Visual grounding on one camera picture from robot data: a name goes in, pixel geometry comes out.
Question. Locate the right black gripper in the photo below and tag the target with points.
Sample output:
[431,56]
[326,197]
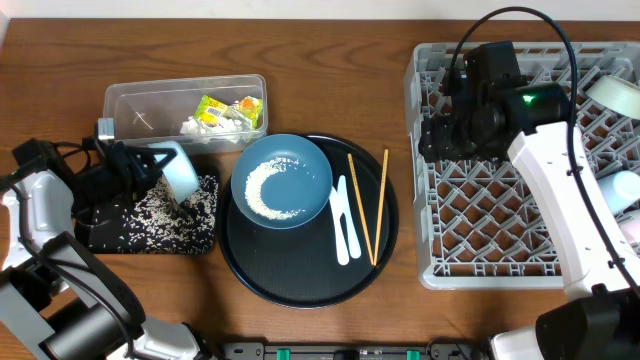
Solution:
[436,141]

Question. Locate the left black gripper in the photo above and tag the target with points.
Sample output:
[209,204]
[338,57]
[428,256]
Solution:
[126,167]

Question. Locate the light blue rice bowl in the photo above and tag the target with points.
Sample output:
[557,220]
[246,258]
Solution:
[179,172]

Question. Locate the white tissue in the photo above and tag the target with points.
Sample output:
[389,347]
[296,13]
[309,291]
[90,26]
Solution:
[226,129]

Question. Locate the wooden chopstick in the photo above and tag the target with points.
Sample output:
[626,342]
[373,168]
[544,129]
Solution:
[380,212]
[360,208]

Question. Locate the yellow green snack wrapper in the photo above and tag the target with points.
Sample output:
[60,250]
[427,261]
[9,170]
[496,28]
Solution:
[239,116]

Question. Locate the dark blue plate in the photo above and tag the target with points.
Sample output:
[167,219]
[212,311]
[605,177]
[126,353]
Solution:
[308,187]

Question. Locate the small light blue cup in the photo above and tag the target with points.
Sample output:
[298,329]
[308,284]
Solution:
[620,190]

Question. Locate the white plastic spoon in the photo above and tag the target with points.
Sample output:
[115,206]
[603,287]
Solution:
[340,242]

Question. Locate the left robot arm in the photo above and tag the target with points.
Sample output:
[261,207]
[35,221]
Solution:
[57,298]

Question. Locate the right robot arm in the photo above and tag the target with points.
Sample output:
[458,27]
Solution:
[524,154]

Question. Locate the clear plastic waste bin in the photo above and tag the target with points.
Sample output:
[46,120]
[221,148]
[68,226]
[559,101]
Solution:
[153,111]

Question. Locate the black rectangular tray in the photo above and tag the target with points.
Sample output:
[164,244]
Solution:
[155,224]

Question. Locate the spilled rice grains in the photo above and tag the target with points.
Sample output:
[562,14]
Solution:
[255,182]

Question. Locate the round black serving tray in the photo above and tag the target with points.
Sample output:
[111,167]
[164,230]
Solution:
[298,267]

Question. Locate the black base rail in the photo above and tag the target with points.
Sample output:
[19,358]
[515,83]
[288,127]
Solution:
[431,351]

